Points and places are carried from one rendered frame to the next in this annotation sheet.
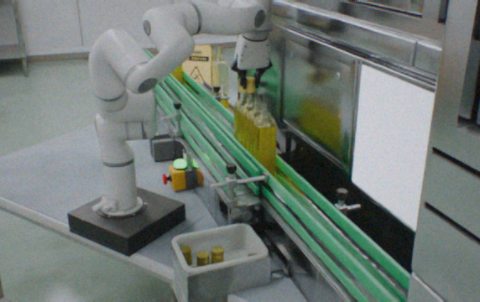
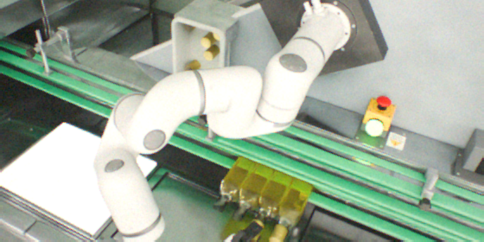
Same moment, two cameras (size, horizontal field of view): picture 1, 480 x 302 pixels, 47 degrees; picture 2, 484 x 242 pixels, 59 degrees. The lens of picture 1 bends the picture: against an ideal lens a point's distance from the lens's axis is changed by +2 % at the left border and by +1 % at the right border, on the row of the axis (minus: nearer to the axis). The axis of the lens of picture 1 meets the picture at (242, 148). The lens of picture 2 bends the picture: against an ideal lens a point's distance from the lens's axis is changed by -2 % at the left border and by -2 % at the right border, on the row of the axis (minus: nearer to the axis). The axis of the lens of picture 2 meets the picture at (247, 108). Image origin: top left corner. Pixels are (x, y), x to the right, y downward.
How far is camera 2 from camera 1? 176 cm
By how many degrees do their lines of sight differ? 77
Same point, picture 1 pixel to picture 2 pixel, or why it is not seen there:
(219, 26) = not seen: hidden behind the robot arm
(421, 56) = (22, 221)
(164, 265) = (242, 15)
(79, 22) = not seen: outside the picture
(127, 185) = not seen: hidden behind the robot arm
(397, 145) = (82, 177)
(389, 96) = (71, 206)
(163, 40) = (99, 156)
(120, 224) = (287, 8)
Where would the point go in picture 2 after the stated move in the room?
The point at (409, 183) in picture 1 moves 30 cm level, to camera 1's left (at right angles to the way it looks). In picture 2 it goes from (84, 157) to (96, 100)
